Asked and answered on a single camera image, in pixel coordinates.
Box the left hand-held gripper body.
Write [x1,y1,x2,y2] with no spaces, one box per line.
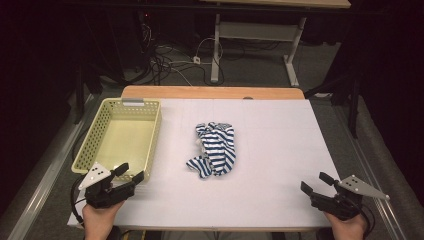
[78,162,136,210]

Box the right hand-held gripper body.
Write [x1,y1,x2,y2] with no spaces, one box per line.
[309,174,391,221]

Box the yellow perforated plastic basket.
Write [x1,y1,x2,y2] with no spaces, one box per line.
[71,97,163,183]

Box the blue white striped baby romper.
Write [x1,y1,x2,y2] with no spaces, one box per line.
[185,121,237,180]

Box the person's right hand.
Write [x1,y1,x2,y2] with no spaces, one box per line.
[324,212,369,240]

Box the person's left hand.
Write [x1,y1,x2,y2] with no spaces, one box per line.
[82,200,125,240]

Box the black chair armrest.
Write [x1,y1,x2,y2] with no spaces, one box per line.
[109,225,123,240]

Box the white table mat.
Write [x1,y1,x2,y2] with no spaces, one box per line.
[67,98,341,231]

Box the black stand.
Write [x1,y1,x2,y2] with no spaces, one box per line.
[73,63,104,125]
[304,71,364,140]

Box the wooden desk with white legs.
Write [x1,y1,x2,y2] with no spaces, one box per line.
[199,0,353,88]

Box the left hand-held gripper black cable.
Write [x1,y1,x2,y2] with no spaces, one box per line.
[69,176,88,228]

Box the hand-held gripper black cable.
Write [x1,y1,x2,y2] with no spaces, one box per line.
[69,176,88,228]
[358,203,376,234]

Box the right hand-held gripper black cable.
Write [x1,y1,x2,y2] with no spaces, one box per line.
[358,203,376,234]

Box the metal floor rail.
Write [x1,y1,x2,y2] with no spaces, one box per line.
[6,94,96,240]
[333,106,408,240]

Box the tangle of black cables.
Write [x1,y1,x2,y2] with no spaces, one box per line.
[139,23,189,86]

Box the white cable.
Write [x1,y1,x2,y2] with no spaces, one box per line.
[194,37,222,65]

